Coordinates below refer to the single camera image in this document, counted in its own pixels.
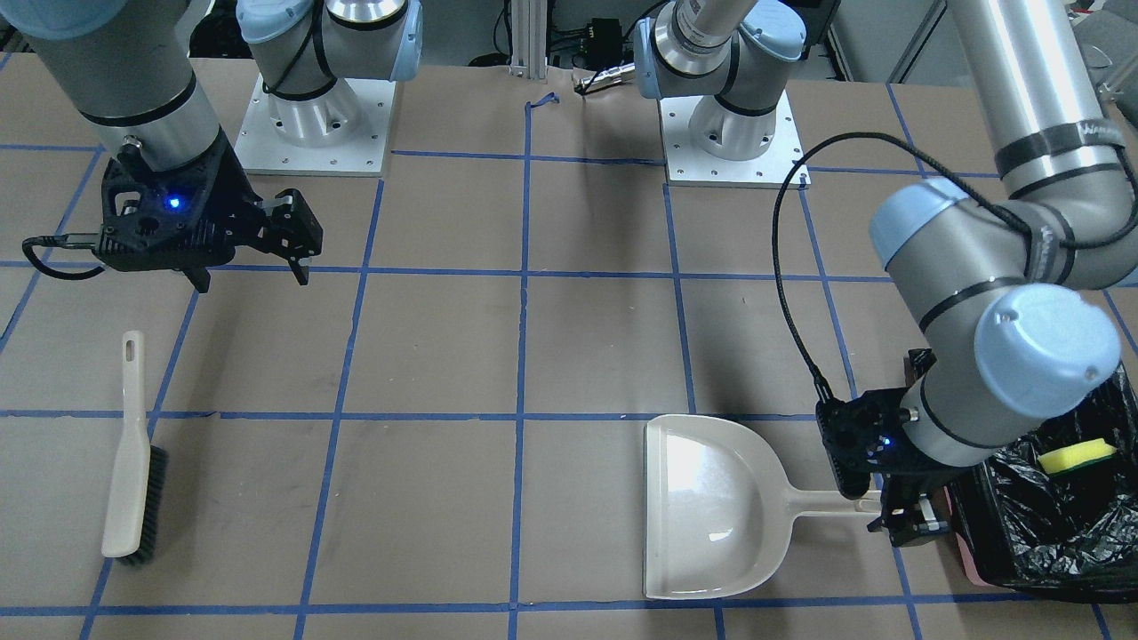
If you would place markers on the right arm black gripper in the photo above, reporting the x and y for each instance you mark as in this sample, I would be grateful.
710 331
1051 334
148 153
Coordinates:
233 197

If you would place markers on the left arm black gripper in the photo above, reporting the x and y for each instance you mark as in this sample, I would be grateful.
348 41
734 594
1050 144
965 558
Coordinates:
916 487

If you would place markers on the yellow green sponge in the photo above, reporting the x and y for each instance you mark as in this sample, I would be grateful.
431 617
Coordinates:
1076 456

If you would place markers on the beige plastic dustpan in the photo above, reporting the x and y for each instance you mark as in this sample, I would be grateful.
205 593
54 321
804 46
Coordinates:
720 509

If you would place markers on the beige hand brush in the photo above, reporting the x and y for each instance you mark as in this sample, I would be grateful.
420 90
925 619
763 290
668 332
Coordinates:
130 523

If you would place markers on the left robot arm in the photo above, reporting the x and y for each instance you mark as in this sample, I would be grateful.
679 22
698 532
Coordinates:
994 285

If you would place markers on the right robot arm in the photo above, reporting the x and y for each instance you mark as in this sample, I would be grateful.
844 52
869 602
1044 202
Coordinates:
125 68

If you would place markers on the black bag lined bin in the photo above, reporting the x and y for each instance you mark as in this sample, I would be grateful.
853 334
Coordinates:
1066 538

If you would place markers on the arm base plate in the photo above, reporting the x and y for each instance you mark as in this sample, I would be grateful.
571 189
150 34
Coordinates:
708 146
343 132

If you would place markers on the aluminium frame post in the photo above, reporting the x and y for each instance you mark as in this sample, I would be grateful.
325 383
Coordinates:
528 39

